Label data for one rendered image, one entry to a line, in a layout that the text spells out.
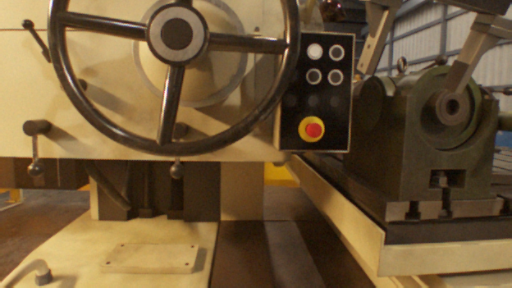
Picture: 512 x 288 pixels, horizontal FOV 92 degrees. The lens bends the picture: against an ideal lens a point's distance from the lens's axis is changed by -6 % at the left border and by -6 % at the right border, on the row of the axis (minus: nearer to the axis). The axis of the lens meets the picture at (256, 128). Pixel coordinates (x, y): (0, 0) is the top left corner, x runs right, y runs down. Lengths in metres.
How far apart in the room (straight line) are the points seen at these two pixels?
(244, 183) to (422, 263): 0.88
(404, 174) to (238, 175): 0.87
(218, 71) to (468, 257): 0.66
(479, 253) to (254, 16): 0.72
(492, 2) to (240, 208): 1.23
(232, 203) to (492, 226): 1.01
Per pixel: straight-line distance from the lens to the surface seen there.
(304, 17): 0.72
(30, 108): 0.80
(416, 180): 0.66
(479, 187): 0.77
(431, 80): 0.70
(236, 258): 1.10
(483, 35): 0.43
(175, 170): 0.62
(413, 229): 0.72
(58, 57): 0.47
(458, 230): 0.79
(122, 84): 0.69
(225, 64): 0.52
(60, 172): 1.60
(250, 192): 1.36
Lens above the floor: 1.20
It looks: 5 degrees down
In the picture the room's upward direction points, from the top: 2 degrees clockwise
